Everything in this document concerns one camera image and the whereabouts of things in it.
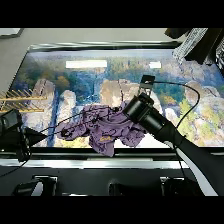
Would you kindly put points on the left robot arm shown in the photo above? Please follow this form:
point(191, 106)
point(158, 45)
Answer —
point(11, 133)

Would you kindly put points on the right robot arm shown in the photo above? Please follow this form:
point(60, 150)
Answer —
point(156, 123)

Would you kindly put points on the silver frame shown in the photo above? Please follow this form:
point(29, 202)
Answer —
point(100, 164)

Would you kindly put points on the purple printed shirt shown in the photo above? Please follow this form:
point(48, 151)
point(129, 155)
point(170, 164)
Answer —
point(106, 130)

